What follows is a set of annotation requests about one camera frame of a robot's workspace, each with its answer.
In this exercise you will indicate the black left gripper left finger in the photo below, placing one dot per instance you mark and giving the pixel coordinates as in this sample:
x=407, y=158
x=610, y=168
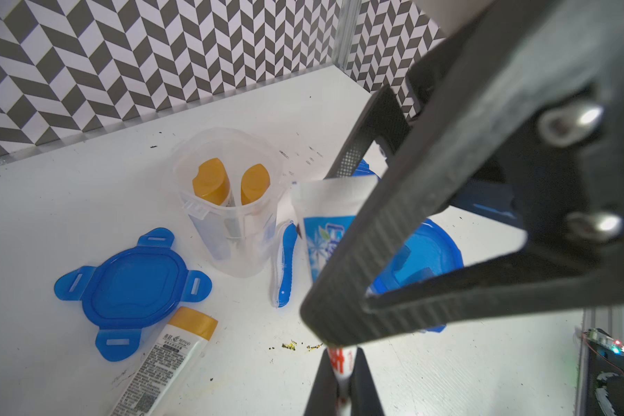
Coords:
x=324, y=393

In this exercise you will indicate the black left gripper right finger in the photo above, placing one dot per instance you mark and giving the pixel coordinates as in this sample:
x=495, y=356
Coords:
x=364, y=398

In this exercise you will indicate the small toothpaste tube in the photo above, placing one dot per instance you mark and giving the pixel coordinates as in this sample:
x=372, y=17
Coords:
x=325, y=209

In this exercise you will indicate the blue toothbrush case back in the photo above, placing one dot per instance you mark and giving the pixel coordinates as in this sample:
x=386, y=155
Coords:
x=286, y=238

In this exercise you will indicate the blue lid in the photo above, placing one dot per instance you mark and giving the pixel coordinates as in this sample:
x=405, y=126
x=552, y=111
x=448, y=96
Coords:
x=133, y=290
x=429, y=252

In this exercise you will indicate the tall clear container back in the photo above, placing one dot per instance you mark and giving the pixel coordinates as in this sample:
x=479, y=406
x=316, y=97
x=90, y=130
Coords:
x=239, y=239

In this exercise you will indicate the white tube gold cap front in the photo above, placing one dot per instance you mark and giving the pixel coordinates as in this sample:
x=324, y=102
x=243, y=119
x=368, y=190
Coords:
x=213, y=184

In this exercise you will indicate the white tube gold cap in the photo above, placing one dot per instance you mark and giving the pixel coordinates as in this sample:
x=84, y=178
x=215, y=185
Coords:
x=213, y=184
x=167, y=365

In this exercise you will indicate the white tube gold cap back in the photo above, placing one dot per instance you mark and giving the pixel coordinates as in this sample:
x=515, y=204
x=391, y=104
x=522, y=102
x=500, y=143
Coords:
x=167, y=365

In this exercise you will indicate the aluminium right corner post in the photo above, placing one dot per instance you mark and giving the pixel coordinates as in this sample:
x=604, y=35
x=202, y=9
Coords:
x=345, y=30

